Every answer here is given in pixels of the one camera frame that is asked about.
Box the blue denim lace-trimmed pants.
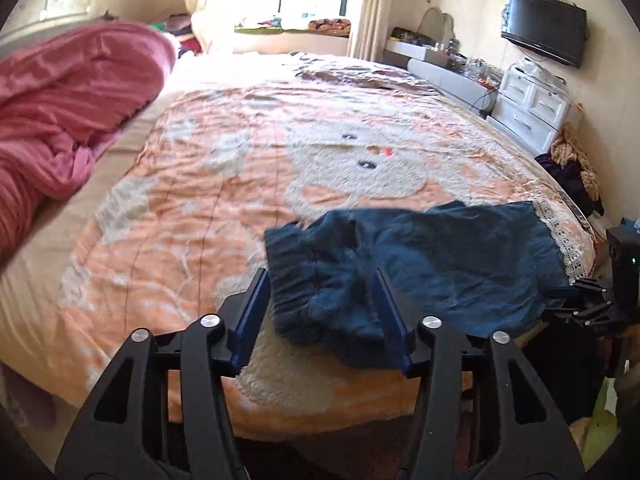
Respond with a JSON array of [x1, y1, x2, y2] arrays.
[[264, 202, 570, 368]]

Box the tan and black clothes heap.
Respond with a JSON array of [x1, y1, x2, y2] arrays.
[[535, 124, 604, 217]]

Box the white drawer cabinet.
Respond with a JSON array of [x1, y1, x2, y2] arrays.
[[486, 67, 584, 157]]

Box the orange white bunny bedspread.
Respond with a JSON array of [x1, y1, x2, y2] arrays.
[[0, 52, 599, 443]]

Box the white low desk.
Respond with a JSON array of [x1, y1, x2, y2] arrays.
[[383, 38, 497, 117]]

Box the vanity mirror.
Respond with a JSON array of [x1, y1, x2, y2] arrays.
[[418, 6, 456, 44]]

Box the cream window curtain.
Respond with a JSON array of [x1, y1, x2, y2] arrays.
[[347, 0, 392, 61]]

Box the pink crumpled blanket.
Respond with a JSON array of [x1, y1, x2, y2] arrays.
[[1, 21, 177, 258]]

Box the clothes on window sill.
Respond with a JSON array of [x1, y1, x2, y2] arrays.
[[307, 18, 352, 37]]

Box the clothes pile beside bed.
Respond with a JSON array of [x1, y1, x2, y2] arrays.
[[151, 13, 203, 58]]

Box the black wall-mounted television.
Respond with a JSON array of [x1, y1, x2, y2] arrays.
[[501, 0, 589, 68]]

